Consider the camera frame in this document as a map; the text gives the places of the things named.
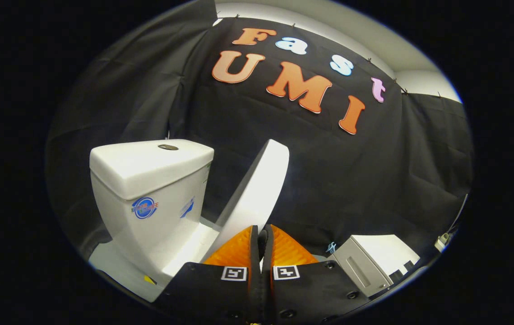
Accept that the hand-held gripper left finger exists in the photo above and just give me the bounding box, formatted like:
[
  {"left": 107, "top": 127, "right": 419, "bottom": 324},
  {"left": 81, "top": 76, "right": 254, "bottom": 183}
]
[{"left": 155, "top": 224, "right": 262, "bottom": 323}]

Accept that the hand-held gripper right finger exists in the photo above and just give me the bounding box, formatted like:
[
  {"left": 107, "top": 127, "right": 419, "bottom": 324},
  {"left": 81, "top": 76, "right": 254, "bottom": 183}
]
[{"left": 261, "top": 224, "right": 370, "bottom": 323}]

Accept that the white toilet lid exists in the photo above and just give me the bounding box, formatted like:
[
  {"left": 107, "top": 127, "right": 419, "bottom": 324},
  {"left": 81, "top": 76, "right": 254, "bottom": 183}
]
[{"left": 200, "top": 139, "right": 290, "bottom": 262}]

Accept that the white ceramic toilet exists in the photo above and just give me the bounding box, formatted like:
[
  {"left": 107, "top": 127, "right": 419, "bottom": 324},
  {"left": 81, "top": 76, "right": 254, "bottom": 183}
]
[{"left": 88, "top": 139, "right": 221, "bottom": 303}]

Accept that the white washing machine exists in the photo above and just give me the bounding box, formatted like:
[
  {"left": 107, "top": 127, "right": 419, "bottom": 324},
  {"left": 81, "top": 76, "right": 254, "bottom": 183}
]
[{"left": 327, "top": 235, "right": 421, "bottom": 297}]

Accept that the black backdrop cloth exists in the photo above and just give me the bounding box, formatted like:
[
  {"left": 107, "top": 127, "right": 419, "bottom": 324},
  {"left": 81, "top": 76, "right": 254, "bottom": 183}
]
[{"left": 45, "top": 0, "right": 474, "bottom": 271}]

